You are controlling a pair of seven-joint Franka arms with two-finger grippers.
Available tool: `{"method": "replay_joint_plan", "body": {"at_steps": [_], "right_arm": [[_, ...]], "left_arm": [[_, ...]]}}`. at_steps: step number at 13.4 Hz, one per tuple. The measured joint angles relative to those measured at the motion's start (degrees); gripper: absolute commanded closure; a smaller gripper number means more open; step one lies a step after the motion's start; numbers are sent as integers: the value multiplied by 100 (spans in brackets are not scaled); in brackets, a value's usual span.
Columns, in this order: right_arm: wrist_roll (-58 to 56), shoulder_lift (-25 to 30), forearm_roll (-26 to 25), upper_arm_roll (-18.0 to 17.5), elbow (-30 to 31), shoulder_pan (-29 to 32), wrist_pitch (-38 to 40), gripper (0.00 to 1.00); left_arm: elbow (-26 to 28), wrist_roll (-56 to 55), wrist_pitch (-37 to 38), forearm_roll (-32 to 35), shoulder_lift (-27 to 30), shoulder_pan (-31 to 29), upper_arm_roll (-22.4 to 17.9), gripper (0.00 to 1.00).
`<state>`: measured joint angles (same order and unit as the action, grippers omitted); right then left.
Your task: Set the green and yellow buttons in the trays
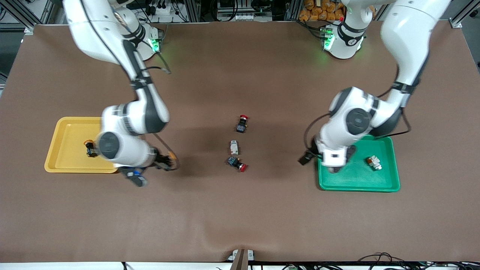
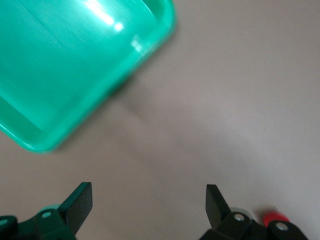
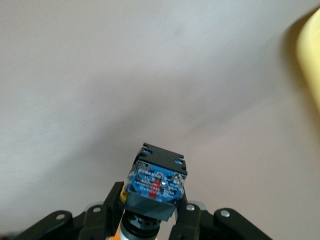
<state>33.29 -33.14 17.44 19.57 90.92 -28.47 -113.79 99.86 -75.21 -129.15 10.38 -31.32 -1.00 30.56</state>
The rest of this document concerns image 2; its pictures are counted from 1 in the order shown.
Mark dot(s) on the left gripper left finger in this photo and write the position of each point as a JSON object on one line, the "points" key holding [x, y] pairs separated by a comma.
{"points": [[72, 212]]}

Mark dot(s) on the red-capped black push button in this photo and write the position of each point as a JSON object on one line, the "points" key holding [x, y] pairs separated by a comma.
{"points": [[275, 214]]}

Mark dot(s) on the green plastic tray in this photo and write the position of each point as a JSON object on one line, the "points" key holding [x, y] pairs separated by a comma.
{"points": [[62, 62]]}

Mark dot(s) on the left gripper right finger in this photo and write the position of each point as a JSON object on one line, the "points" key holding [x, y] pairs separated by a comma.
{"points": [[217, 212]]}

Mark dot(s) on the brown table mat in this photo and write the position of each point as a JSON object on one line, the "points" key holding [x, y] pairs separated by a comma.
{"points": [[225, 100]]}

